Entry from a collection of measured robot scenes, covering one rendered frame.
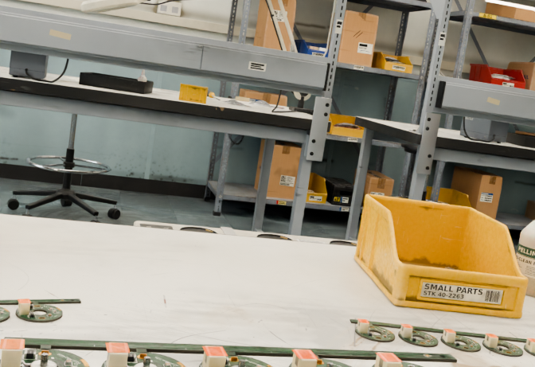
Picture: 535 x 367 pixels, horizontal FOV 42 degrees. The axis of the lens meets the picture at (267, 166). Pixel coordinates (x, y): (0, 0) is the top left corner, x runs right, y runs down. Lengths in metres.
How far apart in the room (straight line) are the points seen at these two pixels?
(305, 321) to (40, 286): 0.17
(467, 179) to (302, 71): 2.65
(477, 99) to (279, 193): 1.87
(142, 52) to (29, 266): 1.97
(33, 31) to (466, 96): 1.57
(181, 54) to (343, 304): 1.99
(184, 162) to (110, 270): 4.14
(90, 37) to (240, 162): 2.44
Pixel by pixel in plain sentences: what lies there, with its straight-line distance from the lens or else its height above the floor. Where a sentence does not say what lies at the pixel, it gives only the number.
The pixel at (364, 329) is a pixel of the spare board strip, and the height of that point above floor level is 0.75.
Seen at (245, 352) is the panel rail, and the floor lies 0.81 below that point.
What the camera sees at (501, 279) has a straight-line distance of 0.54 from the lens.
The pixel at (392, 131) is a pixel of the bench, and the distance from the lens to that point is 2.94.
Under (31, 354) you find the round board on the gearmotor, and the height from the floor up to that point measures 0.81.
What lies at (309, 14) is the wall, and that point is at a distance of 4.75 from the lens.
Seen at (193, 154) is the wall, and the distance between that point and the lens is 4.63.
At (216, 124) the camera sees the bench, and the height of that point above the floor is 0.68.
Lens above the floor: 0.90
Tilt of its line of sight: 8 degrees down
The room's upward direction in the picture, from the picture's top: 9 degrees clockwise
